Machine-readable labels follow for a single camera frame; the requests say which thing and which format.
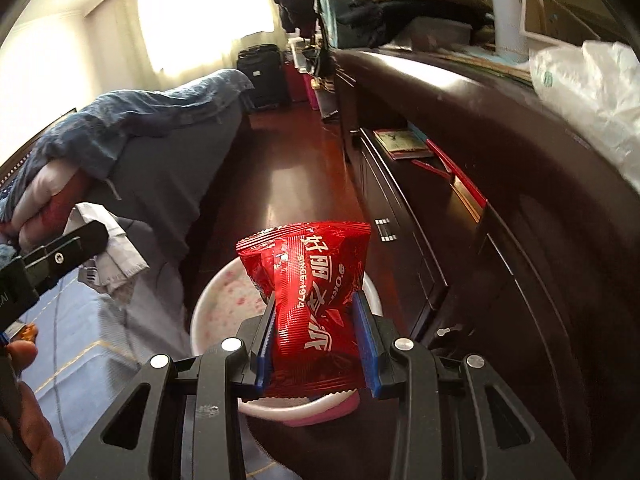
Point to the pink storage box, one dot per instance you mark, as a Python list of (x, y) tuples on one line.
[(300, 87)]

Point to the pink and white pillow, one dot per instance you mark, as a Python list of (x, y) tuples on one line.
[(50, 185)]

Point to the metal cabinet door knob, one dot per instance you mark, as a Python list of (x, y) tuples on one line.
[(447, 330)]

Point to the person's left hand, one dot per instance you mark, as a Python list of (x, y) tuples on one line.
[(42, 440)]

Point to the light blue quilted bedspread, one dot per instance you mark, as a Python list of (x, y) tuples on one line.
[(85, 340)]

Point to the dark wooden cabinet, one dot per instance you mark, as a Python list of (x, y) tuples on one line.
[(500, 185)]

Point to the white window curtain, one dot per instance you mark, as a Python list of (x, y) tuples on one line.
[(200, 10)]

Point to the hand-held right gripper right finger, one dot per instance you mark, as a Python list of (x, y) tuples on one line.
[(367, 345)]

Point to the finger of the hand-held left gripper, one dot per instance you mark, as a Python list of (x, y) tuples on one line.
[(60, 257)]

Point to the thin red folder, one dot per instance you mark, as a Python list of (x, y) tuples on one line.
[(430, 167)]

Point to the red snack packet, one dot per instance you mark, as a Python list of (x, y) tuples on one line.
[(310, 310)]

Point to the white paper roll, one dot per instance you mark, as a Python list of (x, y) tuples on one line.
[(510, 15)]

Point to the yellowish cover book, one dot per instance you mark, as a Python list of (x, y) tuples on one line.
[(400, 142)]

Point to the black suitcase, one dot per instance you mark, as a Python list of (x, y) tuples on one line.
[(262, 75)]

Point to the blue floral blanket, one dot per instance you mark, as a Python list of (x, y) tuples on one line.
[(125, 115)]

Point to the white open box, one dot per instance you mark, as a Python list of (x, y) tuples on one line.
[(537, 25)]

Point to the white plastic bag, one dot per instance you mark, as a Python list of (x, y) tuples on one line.
[(590, 95)]

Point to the white floral trash bin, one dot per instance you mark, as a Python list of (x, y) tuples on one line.
[(220, 300)]

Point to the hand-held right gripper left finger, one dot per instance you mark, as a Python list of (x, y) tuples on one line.
[(265, 355)]

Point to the white cloth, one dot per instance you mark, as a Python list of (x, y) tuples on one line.
[(120, 255)]

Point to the black handbag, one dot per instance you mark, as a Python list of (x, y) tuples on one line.
[(317, 62)]

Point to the bed with grey sheet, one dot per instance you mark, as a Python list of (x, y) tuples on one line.
[(165, 185)]

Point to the clear plastic storage box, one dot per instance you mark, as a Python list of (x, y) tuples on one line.
[(440, 30)]

